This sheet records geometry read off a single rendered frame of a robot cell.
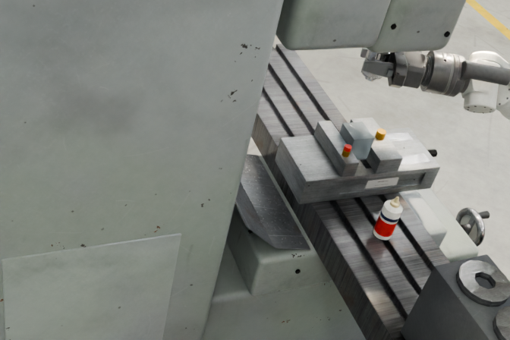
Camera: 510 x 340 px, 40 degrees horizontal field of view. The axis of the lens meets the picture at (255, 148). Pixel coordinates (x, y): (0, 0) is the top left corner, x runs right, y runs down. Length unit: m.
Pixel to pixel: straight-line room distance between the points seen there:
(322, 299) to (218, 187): 0.63
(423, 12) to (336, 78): 2.50
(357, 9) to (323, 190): 0.46
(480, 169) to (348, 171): 2.06
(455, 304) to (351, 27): 0.50
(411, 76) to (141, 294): 0.69
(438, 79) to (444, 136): 2.18
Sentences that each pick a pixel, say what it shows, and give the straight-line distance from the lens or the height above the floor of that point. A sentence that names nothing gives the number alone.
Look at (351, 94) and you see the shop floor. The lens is 3.72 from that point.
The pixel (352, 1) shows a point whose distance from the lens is 1.22.
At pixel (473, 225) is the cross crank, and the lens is 2.13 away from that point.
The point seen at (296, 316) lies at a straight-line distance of 1.75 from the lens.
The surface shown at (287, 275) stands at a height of 0.79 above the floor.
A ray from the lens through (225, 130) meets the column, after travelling 1.11.
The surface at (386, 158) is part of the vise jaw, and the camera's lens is 1.56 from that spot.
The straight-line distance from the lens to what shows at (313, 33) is 1.21.
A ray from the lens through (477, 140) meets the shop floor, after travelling 3.74.
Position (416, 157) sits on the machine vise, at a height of 1.00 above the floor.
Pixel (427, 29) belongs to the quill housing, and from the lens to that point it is 1.37.
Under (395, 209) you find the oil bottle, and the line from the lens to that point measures 1.48.
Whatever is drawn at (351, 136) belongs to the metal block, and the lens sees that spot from 1.54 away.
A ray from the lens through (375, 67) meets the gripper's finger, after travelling 1.46.
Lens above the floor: 1.95
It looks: 38 degrees down
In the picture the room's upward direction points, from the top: 14 degrees clockwise
